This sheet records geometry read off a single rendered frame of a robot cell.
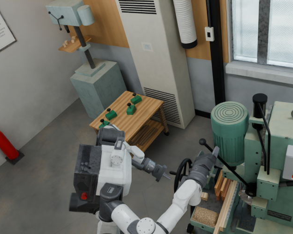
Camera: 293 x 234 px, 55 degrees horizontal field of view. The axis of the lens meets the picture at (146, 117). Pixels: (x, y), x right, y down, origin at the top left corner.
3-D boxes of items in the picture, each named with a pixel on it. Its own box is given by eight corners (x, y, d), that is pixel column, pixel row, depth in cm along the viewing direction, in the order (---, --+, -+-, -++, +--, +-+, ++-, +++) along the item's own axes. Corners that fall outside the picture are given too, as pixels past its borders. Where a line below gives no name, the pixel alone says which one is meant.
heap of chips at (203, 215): (196, 205, 167) (196, 202, 165) (219, 213, 161) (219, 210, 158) (191, 219, 162) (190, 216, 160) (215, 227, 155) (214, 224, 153)
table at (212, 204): (208, 147, 206) (207, 141, 202) (250, 156, 191) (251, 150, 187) (176, 220, 170) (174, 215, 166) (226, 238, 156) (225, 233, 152)
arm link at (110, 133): (98, 139, 175) (101, 143, 162) (101, 126, 175) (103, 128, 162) (116, 142, 178) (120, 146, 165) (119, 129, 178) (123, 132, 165)
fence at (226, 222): (248, 150, 188) (249, 145, 184) (251, 151, 187) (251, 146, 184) (223, 231, 153) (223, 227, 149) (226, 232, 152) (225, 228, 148)
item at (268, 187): (259, 183, 141) (260, 165, 132) (278, 188, 137) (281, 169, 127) (256, 197, 136) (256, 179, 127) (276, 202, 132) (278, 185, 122)
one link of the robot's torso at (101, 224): (97, 248, 198) (89, 213, 167) (99, 224, 211) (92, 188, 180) (118, 247, 198) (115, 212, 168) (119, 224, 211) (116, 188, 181)
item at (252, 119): (252, 118, 134) (253, 90, 123) (270, 120, 130) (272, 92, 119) (249, 130, 129) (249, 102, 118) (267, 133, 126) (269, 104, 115)
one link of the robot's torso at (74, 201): (67, 216, 172) (69, 200, 161) (71, 198, 182) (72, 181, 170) (113, 219, 177) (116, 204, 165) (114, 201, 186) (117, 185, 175)
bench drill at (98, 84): (107, 96, 434) (64, -7, 331) (138, 105, 399) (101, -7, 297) (86, 116, 409) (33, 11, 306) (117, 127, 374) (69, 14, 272)
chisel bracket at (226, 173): (225, 169, 171) (224, 161, 166) (249, 175, 164) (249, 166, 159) (222, 179, 167) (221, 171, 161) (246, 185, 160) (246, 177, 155)
